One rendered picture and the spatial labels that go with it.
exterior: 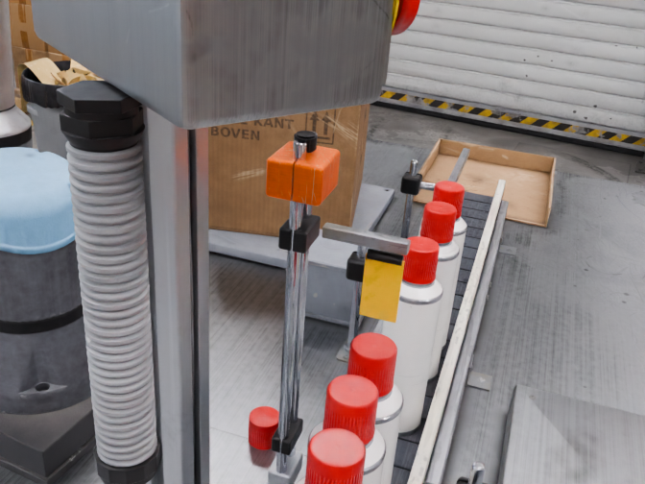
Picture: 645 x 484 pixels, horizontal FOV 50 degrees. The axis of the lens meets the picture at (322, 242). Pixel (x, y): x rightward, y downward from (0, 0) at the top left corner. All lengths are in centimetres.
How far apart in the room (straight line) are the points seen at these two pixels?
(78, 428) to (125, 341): 42
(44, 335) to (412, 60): 437
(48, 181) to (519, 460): 52
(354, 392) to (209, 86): 25
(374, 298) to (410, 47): 440
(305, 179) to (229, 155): 63
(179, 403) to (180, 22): 32
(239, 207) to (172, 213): 70
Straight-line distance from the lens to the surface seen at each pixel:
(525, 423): 78
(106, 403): 37
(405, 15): 32
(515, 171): 161
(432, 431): 69
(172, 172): 42
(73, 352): 75
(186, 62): 25
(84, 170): 31
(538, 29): 471
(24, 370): 75
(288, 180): 49
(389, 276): 53
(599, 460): 77
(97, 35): 31
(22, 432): 76
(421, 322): 65
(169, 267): 45
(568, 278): 120
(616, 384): 98
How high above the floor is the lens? 137
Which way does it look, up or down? 27 degrees down
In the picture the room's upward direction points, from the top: 4 degrees clockwise
